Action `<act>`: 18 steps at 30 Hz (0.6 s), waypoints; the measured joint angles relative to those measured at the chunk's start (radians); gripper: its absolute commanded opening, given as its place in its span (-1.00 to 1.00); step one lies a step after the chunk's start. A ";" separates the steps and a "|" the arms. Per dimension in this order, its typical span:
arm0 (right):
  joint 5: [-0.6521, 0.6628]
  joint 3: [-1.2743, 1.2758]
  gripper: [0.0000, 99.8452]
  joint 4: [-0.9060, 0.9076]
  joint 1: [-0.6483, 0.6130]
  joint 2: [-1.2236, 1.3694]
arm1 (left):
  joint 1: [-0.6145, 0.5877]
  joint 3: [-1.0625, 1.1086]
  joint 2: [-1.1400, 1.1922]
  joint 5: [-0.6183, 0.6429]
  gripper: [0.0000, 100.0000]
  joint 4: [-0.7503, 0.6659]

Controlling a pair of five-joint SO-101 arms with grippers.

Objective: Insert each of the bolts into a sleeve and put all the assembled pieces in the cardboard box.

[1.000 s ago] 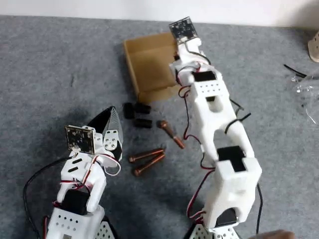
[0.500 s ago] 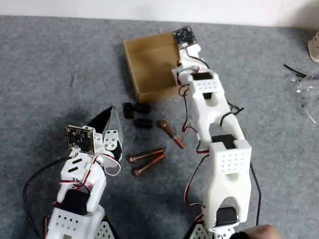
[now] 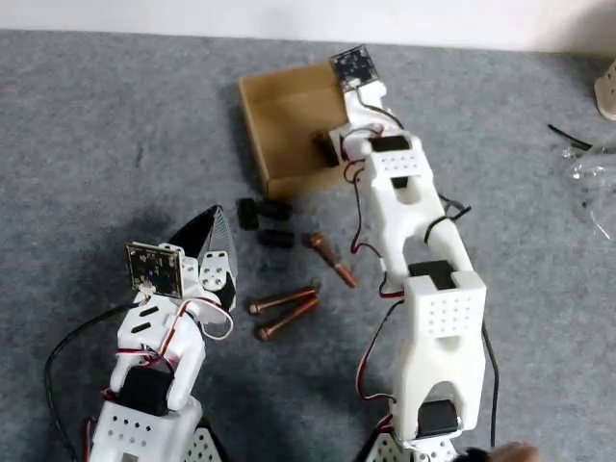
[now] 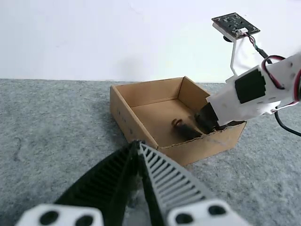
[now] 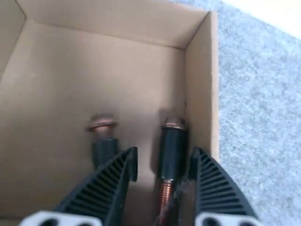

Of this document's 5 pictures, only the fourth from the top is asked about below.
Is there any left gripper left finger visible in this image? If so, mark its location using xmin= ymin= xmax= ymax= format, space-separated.
xmin=15 ymin=140 xmax=143 ymax=226

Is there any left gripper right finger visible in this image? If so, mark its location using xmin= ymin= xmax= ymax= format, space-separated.
xmin=138 ymin=140 xmax=250 ymax=226

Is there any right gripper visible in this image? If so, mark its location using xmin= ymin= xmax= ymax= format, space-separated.
xmin=194 ymin=66 xmax=282 ymax=135

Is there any bolt in black sleeve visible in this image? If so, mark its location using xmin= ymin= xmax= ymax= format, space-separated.
xmin=171 ymin=118 xmax=203 ymax=140

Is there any open cardboard box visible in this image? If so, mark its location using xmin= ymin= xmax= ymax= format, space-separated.
xmin=110 ymin=75 xmax=247 ymax=167

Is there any black cable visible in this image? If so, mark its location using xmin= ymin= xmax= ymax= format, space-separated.
xmin=255 ymin=46 xmax=301 ymax=137

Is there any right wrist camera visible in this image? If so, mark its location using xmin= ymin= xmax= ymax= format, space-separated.
xmin=211 ymin=12 xmax=261 ymax=83

